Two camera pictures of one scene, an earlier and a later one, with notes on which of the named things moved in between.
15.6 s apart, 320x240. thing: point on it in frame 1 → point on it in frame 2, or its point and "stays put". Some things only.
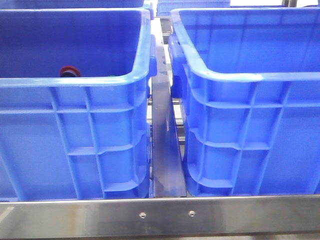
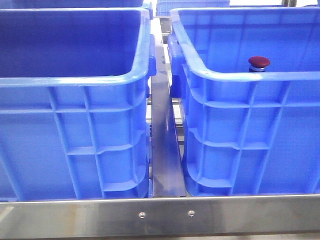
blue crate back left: (71, 4) stays put
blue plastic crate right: (249, 79) stays put
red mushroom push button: (69, 71) → (258, 63)
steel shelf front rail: (160, 218) stays put
